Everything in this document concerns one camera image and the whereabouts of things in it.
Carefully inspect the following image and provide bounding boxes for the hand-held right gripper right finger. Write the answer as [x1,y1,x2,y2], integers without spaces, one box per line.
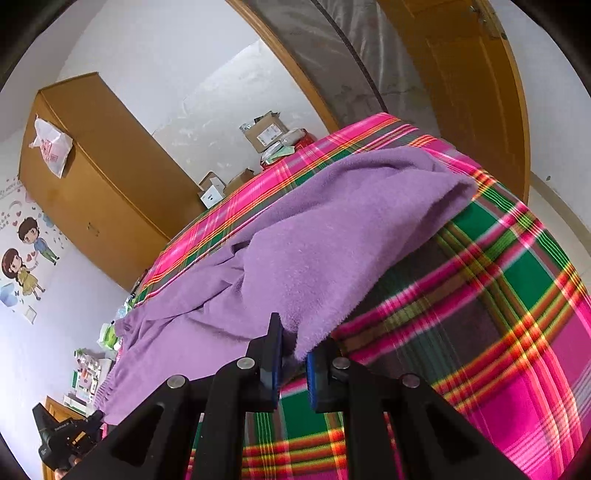
[305,339,532,480]

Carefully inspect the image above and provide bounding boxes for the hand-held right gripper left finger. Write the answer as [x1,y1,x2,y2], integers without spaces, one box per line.
[60,313,284,480]

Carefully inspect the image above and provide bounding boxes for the purple fleece garment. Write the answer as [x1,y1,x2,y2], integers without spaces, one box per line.
[95,146,478,425]

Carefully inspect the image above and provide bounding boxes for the wooden cabinet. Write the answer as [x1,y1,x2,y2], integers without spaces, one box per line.
[41,396,75,480]

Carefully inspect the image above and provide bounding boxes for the green tissue pack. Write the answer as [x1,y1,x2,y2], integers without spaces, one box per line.
[99,323,122,352]

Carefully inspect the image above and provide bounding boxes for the pink green plaid blanket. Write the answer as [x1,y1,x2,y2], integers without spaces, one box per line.
[129,113,587,480]

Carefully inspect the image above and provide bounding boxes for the white open box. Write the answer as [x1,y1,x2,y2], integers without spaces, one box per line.
[198,172,227,209]

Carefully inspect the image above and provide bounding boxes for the plain brown cardboard box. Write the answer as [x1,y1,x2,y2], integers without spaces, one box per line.
[224,168,256,195]

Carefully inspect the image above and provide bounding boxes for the labelled brown cardboard box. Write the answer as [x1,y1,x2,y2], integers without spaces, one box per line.
[243,111,289,153]

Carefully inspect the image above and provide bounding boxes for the wooden wardrobe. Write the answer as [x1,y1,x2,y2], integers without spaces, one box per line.
[18,71,206,292]

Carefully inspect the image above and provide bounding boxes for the white plastic bag red print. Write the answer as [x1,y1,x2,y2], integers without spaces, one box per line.
[28,115,75,179]

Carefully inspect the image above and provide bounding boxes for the grey plastic doorway curtain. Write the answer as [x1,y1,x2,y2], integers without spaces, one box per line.
[242,0,444,139]

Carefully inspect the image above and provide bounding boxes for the wooden door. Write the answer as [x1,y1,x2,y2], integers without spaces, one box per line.
[376,0,532,204]

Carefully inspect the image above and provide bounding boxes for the cartoon couple wall sticker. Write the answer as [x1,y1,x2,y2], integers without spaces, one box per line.
[0,175,70,315]

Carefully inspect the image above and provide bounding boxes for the wooden door frame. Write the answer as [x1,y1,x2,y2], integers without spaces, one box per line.
[226,0,345,134]

